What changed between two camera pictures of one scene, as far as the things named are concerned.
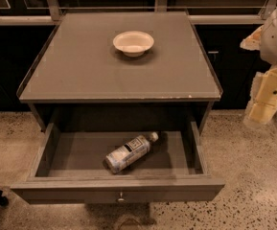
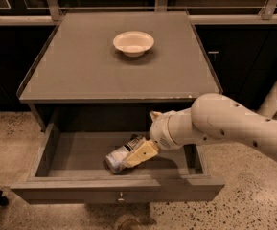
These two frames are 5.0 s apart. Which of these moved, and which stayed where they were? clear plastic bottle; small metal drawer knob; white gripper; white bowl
Moved: white gripper
Stayed: small metal drawer knob; white bowl; clear plastic bottle
